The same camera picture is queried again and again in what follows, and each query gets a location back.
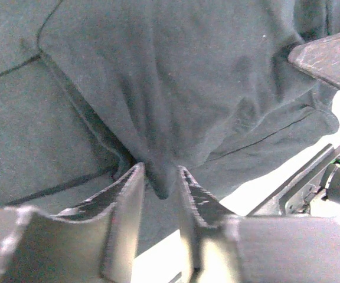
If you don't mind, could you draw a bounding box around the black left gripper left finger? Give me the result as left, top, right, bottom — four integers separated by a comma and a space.
0, 163, 145, 282

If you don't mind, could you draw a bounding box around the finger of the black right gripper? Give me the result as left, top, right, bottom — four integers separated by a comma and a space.
288, 33, 340, 90

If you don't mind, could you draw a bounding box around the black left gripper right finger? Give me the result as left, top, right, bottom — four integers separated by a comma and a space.
176, 166, 340, 282

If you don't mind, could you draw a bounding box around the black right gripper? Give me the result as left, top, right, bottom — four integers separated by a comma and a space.
248, 144, 340, 216

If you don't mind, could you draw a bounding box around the black t shirt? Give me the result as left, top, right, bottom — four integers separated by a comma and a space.
0, 1, 340, 253

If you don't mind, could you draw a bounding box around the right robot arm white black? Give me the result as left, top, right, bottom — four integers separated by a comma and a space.
249, 33, 340, 216

